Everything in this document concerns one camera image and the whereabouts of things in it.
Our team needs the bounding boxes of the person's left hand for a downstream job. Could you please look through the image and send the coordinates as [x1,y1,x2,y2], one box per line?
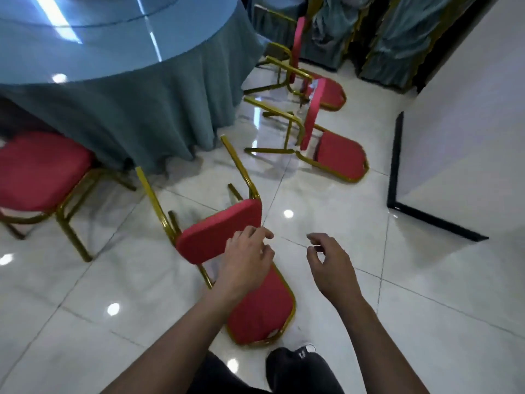
[213,226,276,302]

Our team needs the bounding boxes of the person's left forearm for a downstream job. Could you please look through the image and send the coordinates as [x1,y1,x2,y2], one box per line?
[100,289,235,394]

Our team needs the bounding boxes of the person's right hand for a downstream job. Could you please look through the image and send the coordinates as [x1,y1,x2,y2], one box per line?
[306,233,364,310]

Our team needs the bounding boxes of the blue round table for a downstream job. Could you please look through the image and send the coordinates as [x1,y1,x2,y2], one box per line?
[0,0,268,176]

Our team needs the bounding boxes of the black trousers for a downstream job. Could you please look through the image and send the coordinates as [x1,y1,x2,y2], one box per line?
[186,346,345,394]

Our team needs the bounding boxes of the person's right forearm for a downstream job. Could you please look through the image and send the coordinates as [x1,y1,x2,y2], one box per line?
[336,297,429,394]

